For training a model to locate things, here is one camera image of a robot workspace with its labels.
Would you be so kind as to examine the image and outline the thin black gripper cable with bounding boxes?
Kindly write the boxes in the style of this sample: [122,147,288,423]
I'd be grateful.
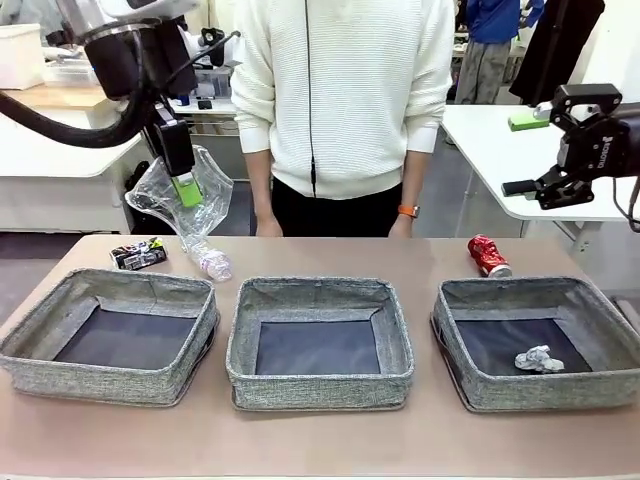
[612,175,640,224]

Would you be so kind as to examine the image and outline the crushed clear bottle pink label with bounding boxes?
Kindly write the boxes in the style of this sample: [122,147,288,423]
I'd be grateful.
[182,234,235,281]

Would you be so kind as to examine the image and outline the black left arm hose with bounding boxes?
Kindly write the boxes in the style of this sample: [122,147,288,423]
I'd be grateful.
[0,47,166,150]

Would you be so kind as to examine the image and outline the black snack wrapper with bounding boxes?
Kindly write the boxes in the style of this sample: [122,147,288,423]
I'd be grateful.
[109,237,169,272]

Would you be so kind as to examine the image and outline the grey fabric basket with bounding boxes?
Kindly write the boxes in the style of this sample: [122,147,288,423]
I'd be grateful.
[430,275,640,414]
[0,267,220,407]
[224,277,415,412]

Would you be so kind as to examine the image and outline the person's right forearm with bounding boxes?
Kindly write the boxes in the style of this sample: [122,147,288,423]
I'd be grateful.
[247,149,275,224]

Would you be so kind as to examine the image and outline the person in blue jacket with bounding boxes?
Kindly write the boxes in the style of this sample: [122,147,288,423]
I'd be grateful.
[457,0,544,105]

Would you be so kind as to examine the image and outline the paper ball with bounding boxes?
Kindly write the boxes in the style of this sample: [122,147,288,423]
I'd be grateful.
[514,343,564,375]

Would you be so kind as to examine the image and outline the white knit sweater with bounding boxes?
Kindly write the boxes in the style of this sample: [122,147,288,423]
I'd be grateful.
[230,0,456,201]

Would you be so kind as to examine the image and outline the person's right hand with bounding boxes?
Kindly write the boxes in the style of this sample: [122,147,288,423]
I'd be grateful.
[255,217,285,238]

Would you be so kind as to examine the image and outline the clear storage box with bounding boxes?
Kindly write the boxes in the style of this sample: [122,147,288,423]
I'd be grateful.
[193,67,234,99]

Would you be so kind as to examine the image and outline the crushed red soda can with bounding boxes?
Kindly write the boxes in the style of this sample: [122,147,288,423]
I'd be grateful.
[467,233,514,279]

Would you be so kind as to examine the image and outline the thin black cord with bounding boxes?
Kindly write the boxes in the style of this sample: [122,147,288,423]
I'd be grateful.
[303,0,319,199]

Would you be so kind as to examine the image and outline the wooden top table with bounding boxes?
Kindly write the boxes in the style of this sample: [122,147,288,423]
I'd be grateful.
[0,82,111,114]

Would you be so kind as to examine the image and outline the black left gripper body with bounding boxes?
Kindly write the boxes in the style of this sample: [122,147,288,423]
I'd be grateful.
[83,22,197,100]

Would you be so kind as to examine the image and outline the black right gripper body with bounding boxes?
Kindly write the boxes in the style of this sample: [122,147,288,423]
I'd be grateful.
[557,115,640,177]

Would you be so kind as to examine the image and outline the white plastic box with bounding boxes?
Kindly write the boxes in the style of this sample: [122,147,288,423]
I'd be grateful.
[0,23,45,91]

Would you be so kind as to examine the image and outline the clear plastic cup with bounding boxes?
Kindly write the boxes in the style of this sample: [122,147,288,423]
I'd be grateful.
[124,144,235,251]

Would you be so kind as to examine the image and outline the white desk with drawer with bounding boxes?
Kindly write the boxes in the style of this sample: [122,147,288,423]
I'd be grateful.
[167,97,251,180]

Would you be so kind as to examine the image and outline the person's left hand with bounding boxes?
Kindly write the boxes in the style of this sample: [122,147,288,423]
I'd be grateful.
[388,217,416,239]

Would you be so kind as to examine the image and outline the hanging black coat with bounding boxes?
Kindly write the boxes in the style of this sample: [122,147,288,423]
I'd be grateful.
[509,0,606,106]

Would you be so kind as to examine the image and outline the black trousers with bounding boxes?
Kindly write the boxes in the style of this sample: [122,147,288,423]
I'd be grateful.
[270,174,404,239]

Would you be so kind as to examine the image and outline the large white table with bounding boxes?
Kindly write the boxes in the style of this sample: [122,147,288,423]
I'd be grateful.
[439,103,640,224]

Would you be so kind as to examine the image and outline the person's left forearm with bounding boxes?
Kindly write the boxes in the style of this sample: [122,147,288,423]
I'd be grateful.
[402,148,432,209]

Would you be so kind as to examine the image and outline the white mesh basket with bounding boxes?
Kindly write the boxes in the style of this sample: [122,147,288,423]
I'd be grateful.
[42,58,99,89]

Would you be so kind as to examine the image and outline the low white desk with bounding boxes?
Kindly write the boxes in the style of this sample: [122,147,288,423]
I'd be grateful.
[0,127,151,234]

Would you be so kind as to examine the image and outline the black backpack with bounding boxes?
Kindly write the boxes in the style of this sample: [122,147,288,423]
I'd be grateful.
[123,159,181,235]

